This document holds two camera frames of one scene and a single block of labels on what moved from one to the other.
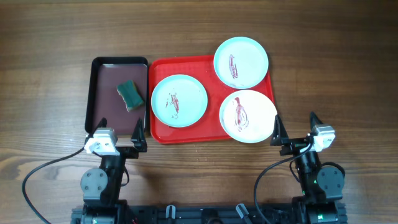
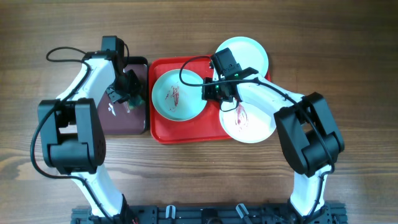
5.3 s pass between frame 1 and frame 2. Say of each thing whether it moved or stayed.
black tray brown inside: stayed
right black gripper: moved
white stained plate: stayed
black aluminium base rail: stayed
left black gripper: moved
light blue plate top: stayed
